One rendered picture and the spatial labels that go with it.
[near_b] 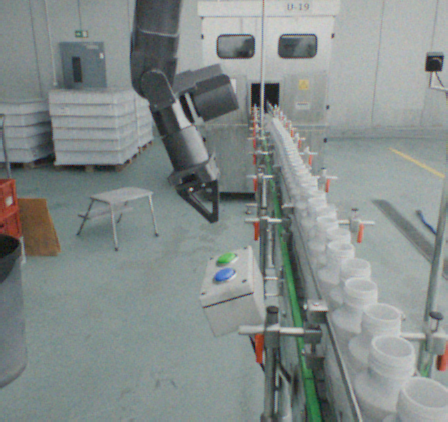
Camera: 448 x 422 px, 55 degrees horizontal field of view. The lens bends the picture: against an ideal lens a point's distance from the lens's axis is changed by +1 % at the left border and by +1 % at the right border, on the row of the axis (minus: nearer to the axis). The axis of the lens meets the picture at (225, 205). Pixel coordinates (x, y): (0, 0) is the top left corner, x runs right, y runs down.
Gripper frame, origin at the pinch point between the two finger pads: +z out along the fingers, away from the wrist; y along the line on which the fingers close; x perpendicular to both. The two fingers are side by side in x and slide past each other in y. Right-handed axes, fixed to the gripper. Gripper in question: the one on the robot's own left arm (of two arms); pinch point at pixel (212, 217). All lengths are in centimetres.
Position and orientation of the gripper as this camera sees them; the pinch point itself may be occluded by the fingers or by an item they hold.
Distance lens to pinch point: 68.6
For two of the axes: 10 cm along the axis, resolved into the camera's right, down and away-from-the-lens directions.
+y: 0.6, -2.9, 9.5
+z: 3.5, 9.0, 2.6
